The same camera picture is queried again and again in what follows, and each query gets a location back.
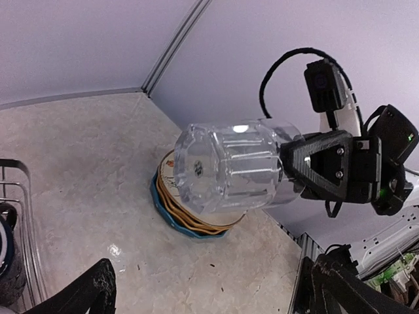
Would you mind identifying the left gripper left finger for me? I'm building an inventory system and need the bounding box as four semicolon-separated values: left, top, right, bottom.
26;258;117;313

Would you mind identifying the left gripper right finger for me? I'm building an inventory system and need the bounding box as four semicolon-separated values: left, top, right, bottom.
288;244;417;313

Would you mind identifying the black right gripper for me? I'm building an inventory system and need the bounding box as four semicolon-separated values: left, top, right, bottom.
280;130;382;203

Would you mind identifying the clear glass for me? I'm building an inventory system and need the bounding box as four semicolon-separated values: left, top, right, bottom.
173;119;304;214

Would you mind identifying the cream bird pattern plate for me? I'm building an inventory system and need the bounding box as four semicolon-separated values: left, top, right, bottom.
159;150;246;226

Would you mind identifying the blue dotted plate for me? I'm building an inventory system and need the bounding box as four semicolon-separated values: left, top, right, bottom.
150;171;226;239

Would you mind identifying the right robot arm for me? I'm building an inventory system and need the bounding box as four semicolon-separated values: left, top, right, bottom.
270;149;418;279

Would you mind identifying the dark blue mug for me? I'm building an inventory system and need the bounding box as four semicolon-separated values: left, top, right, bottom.
1;202;26;307

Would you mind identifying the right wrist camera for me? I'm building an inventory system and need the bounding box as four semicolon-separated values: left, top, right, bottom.
304;59;346;113

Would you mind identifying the wire dish rack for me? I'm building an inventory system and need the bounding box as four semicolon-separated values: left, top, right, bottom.
1;158;47;313

